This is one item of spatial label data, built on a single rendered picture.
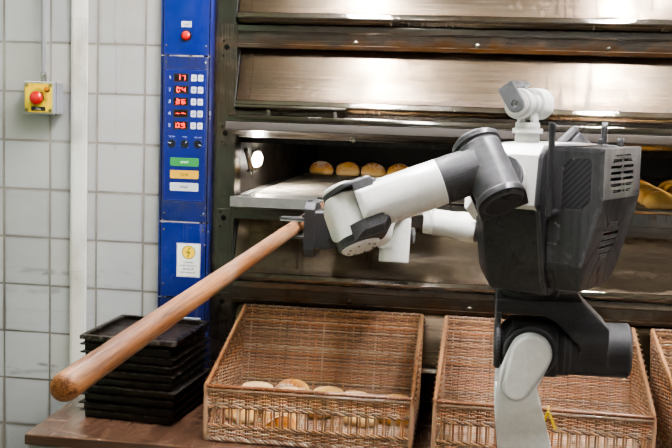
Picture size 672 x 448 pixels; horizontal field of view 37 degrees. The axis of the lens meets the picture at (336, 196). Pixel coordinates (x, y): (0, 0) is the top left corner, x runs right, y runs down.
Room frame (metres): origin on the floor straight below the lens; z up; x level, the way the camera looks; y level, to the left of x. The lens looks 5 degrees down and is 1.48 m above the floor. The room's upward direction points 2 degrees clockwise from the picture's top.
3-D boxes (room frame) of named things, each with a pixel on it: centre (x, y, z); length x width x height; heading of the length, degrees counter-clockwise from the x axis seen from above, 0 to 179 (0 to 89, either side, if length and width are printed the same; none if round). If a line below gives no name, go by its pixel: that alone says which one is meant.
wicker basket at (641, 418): (2.69, -0.57, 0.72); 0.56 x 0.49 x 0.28; 81
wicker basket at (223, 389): (2.77, 0.03, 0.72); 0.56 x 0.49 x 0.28; 83
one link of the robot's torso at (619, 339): (2.09, -0.48, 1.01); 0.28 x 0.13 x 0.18; 82
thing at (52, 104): (3.12, 0.91, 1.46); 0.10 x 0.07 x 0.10; 82
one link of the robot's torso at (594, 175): (2.08, -0.45, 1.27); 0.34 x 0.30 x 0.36; 144
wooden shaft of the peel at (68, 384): (1.80, 0.15, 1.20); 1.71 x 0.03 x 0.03; 172
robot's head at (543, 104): (2.12, -0.40, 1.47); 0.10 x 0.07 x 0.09; 144
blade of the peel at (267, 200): (2.92, 0.00, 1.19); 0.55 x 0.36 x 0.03; 82
